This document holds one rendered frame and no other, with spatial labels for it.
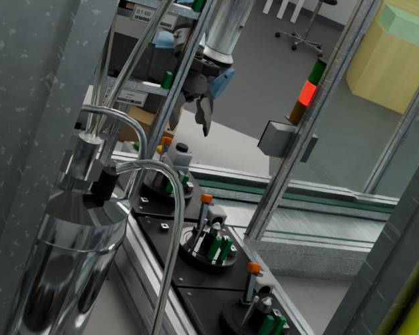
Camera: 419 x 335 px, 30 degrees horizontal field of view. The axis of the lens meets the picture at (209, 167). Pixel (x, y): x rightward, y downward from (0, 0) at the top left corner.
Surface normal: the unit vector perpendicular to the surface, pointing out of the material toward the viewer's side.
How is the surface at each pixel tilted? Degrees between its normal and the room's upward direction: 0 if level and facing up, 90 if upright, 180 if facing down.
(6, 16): 90
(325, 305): 0
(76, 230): 79
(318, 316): 0
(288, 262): 90
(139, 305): 90
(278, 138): 90
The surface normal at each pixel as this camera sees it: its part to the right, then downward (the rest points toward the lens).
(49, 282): 0.17, 0.48
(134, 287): -0.84, -0.14
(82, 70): 0.39, 0.52
